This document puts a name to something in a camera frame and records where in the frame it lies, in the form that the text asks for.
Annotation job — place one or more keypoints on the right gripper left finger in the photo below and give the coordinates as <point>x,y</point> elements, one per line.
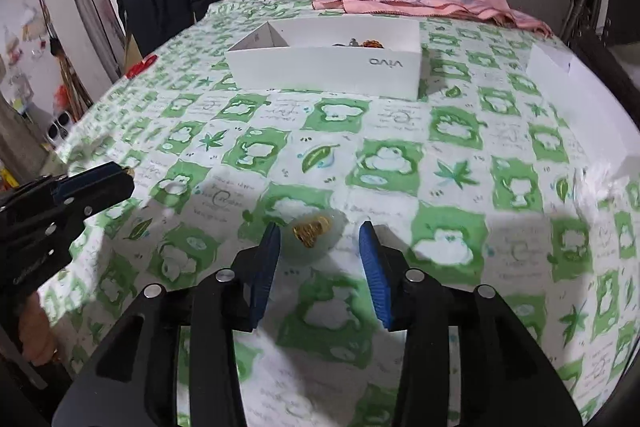
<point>131,378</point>

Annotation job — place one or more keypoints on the green white patterned tablecloth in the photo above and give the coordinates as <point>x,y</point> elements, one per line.
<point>473,181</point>

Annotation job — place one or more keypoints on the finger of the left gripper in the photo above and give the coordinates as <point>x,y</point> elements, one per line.
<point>90,205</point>
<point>97,179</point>

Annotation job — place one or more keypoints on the person's left hand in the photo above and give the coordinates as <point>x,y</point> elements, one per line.
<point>34,330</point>

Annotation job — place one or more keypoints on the black folding chair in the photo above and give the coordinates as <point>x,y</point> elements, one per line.
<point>604,34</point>

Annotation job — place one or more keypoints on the white vivo box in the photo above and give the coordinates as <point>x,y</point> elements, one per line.
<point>324,53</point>

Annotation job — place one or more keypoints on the red handled scissors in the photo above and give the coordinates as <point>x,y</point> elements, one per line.
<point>141,66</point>

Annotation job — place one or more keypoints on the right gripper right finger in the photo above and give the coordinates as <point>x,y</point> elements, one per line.
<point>506,380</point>

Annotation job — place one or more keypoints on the white box lid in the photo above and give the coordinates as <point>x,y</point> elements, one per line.
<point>600,124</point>

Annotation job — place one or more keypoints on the gold jewelry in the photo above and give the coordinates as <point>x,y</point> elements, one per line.
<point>310,238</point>

